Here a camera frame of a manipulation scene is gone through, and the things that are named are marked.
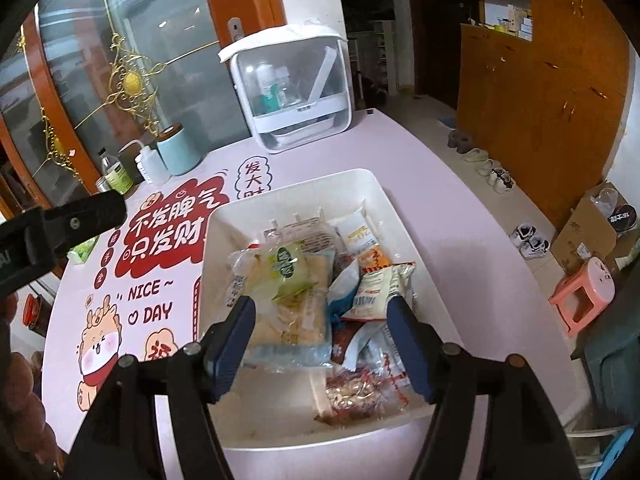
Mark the clear pale wafer packet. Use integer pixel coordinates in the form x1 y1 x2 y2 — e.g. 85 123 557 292
228 247 337 373

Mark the white plastic bin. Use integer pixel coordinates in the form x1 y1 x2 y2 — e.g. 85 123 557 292
192 168 449 449

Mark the green label snack packet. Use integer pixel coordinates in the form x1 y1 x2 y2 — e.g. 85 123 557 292
270 242 322 307

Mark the gold door ornament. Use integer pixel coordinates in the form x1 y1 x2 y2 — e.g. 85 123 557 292
37 107 83 181
99 34 222 137

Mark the white patterned shoe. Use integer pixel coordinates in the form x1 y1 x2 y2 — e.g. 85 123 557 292
487 167 516 194

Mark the dark red snack packet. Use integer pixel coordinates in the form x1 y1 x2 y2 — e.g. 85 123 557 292
331 319 383 367

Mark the cardboard box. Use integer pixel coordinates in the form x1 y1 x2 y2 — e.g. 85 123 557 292
549 181 640 277

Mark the clear red peanut packet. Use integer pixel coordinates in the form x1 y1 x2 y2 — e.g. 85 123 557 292
312 352 412 423

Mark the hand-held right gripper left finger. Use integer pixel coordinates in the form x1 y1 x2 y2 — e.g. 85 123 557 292
65 295 258 480

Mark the white storage box clear door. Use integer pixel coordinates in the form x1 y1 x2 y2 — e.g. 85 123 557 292
218 22 355 154

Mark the clear brown biscuit packet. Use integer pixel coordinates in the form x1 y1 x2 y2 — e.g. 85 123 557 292
264 224 342 257

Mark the beige label snack packet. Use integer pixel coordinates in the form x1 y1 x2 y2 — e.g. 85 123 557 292
339 211 377 257

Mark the orange framed glass door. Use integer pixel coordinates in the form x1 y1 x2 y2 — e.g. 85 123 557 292
0 0 286 211

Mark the white snack packet red print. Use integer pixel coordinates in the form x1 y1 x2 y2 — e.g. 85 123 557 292
341 261 417 322

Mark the wooden cabinet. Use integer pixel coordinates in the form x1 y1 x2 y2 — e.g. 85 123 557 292
456 0 632 232

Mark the light blue canister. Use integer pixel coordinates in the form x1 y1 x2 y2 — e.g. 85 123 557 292
156 124 202 176

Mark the orange white snack packet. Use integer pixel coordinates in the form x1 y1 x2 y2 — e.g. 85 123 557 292
356 246 392 274

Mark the white squeeze bottle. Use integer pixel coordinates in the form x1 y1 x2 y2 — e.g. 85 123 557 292
118 140 168 186

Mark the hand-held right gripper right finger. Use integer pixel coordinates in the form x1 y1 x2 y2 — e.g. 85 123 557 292
385 296 582 480

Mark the white sneaker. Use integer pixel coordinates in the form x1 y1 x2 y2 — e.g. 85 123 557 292
520 235 551 260
509 223 539 249

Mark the dark teal container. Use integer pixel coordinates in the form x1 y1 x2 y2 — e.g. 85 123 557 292
584 329 640 427

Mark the blue foil snack packet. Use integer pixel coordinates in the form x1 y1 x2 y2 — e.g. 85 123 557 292
326 264 362 317

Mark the green tissue pack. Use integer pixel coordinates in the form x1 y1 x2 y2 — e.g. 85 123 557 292
67 235 101 265

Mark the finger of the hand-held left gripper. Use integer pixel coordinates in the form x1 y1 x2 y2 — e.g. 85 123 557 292
42 192 127 264

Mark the green label glass bottle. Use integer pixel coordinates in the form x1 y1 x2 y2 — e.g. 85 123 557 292
97 149 136 195

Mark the pink plastic stool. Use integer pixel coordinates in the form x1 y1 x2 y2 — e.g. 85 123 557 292
548 256 616 337

